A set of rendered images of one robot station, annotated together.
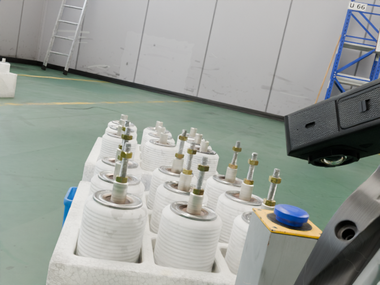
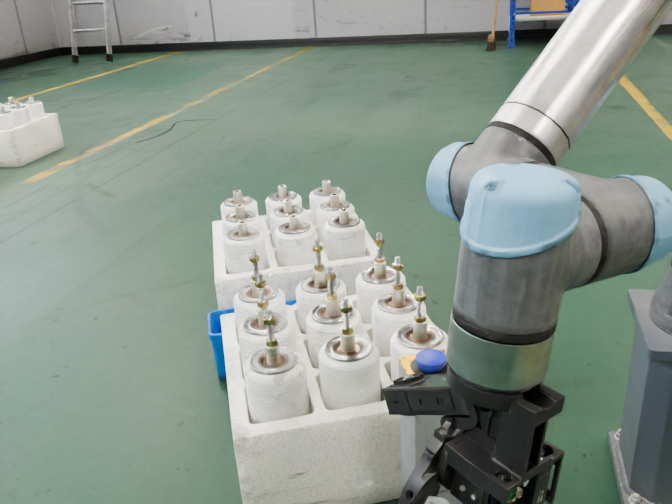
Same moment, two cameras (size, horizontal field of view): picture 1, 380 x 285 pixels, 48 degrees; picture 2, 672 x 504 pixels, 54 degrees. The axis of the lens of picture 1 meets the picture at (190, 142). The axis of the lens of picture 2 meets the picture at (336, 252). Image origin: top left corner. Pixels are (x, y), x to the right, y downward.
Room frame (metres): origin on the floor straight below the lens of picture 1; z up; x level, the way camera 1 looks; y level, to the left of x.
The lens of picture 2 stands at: (-0.24, -0.02, 0.80)
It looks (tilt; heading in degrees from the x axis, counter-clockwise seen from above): 24 degrees down; 0
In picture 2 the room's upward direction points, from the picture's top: 4 degrees counter-clockwise
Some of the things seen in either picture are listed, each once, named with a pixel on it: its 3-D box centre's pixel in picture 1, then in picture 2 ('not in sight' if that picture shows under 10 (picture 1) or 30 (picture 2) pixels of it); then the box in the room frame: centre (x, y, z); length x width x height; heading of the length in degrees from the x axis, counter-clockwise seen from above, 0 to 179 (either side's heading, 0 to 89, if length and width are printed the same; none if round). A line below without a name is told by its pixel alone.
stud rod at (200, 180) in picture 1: (200, 180); (346, 320); (0.63, -0.03, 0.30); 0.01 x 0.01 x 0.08
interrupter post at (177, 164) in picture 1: (177, 166); (319, 278); (0.87, 0.02, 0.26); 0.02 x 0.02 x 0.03
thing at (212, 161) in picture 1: (196, 181); (346, 257); (1.19, -0.04, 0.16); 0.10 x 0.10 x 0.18
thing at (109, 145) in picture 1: (115, 167); (248, 270); (1.15, 0.19, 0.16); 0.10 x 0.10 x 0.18
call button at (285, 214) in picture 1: (290, 217); (431, 362); (0.48, -0.13, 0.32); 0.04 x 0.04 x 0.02
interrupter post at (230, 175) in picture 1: (230, 175); (380, 269); (0.89, -0.10, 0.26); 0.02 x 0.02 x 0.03
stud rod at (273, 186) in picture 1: (271, 191); (419, 308); (0.66, -0.14, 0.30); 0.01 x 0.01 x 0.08
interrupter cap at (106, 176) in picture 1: (119, 178); (265, 324); (0.73, 0.11, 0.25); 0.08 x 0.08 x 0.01
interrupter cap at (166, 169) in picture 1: (176, 172); (320, 284); (0.87, 0.02, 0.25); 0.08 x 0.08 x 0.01
